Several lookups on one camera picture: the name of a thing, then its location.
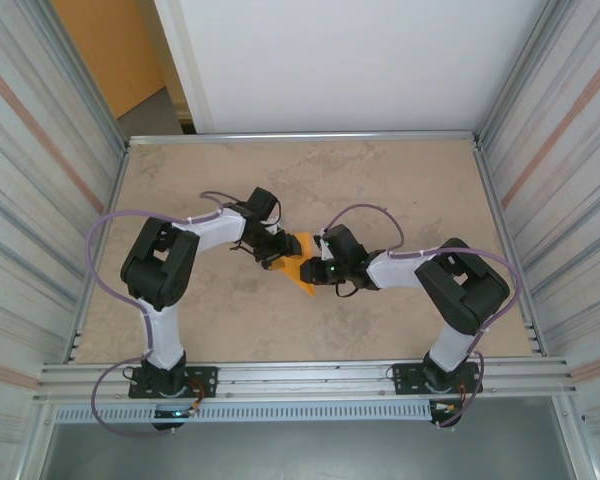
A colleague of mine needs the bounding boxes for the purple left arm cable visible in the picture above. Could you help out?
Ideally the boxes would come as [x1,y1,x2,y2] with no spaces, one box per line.
[89,189,246,437]

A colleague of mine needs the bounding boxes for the orange wooden door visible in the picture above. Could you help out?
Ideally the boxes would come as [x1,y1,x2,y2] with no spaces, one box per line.
[49,0,169,121]

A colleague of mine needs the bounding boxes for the orange cloth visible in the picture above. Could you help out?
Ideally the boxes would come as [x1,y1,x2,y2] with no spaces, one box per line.
[274,231,319,299]

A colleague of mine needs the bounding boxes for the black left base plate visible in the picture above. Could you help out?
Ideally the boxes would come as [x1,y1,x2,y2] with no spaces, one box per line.
[128,364,219,400]

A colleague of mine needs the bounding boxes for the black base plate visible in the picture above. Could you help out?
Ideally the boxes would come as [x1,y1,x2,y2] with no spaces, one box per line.
[128,364,219,400]
[388,360,481,396]

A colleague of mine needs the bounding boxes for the grey metal sheet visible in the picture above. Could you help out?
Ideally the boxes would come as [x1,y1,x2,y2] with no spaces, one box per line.
[39,397,579,480]

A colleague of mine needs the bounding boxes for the slotted grey cable duct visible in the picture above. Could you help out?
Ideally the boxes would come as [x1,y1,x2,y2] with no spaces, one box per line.
[53,402,434,424]

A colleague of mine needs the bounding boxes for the aluminium table end rail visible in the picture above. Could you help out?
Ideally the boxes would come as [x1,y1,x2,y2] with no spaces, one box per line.
[126,130,482,148]

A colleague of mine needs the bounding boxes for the white door frame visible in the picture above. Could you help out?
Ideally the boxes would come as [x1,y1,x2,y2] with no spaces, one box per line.
[152,0,216,135]

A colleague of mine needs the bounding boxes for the long aluminium mounting rail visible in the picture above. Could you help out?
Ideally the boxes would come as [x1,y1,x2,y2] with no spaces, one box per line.
[33,355,579,402]

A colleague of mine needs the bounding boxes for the black base electronics board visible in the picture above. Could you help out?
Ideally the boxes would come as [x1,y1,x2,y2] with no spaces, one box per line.
[151,405,201,434]
[428,399,465,430]

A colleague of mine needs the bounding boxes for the aluminium table side rail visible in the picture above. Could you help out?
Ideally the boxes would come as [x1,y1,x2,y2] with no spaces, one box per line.
[64,142,132,364]
[472,139,549,357]

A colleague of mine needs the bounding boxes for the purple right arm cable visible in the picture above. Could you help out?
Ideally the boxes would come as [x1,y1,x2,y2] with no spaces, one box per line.
[315,203,525,430]

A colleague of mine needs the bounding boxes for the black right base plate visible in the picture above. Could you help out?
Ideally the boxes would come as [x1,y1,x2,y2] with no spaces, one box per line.
[388,360,481,396]

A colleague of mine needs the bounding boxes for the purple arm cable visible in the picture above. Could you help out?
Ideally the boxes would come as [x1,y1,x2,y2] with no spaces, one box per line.
[315,203,525,430]
[89,189,246,437]

